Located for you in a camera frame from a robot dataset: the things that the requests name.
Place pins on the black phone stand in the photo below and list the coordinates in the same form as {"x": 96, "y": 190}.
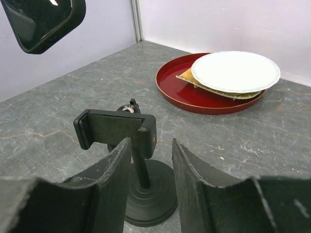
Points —
{"x": 152, "y": 197}

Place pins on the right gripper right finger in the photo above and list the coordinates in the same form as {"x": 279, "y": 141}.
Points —
{"x": 212, "y": 201}

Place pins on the black smartphone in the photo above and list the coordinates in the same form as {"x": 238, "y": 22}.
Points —
{"x": 39, "y": 24}

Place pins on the red round tray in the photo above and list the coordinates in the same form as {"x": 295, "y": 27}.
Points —
{"x": 196, "y": 100}

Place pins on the white paper plate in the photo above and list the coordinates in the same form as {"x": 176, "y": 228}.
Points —
{"x": 236, "y": 71}

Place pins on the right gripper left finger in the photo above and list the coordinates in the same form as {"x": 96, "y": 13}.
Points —
{"x": 92, "y": 201}

